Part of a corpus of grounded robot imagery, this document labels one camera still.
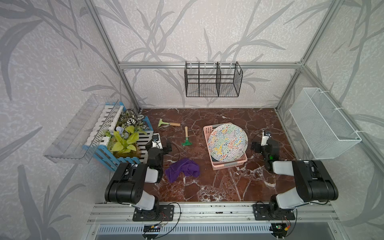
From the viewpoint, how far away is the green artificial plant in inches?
27.9

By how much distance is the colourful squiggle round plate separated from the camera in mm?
882

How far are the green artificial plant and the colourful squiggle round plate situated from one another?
0.44 meters

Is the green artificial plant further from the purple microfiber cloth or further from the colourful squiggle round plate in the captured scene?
the colourful squiggle round plate

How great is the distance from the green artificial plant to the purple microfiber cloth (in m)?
0.23

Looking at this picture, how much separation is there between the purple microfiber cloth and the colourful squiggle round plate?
5.5 inches

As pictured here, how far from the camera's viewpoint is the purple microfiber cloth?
859 millimetres
